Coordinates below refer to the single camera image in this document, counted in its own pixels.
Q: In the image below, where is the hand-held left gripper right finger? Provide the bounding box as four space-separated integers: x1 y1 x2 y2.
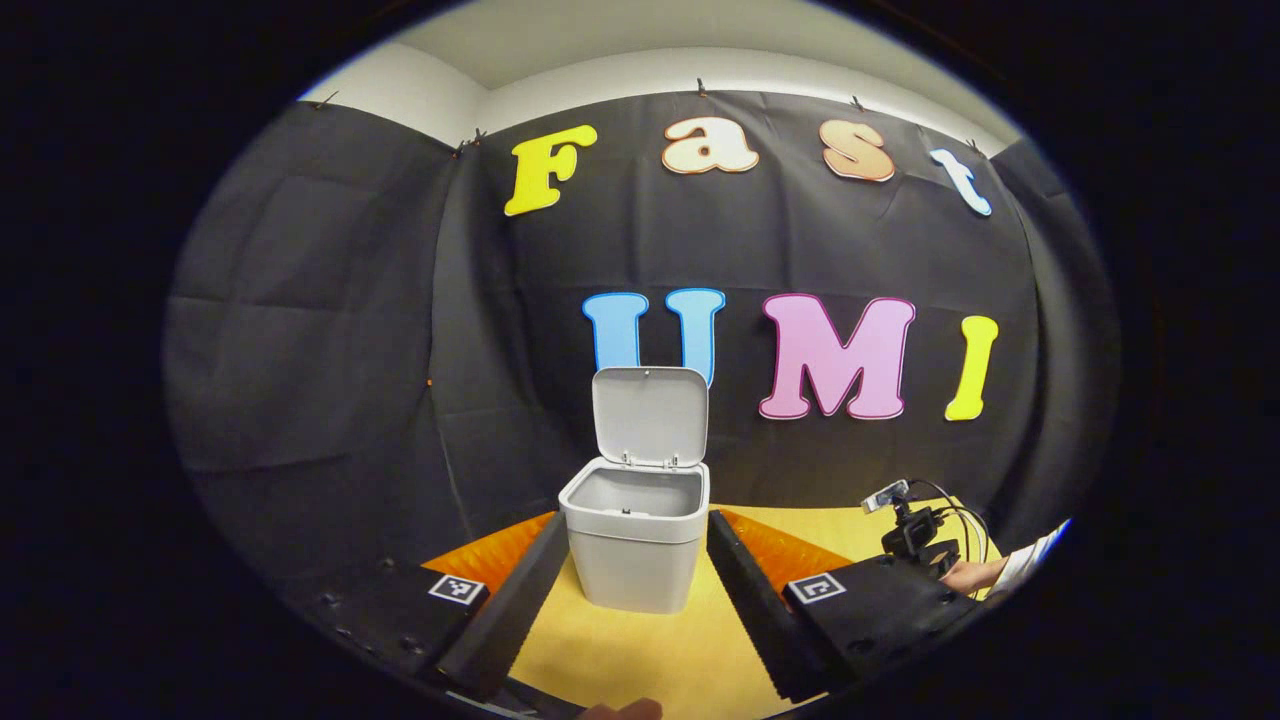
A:
706 509 978 705

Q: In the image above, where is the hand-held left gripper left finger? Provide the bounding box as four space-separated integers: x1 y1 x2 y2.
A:
285 511 571 704

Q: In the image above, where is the white desktop garbage bin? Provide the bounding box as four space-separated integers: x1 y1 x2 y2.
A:
558 366 712 615

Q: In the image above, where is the wooden desktop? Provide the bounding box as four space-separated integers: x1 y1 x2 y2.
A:
420 500 1001 720

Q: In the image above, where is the black backdrop cloth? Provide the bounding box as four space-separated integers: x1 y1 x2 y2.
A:
163 90 1121 591

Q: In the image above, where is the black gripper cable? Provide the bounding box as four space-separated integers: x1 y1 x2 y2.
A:
908 479 992 573

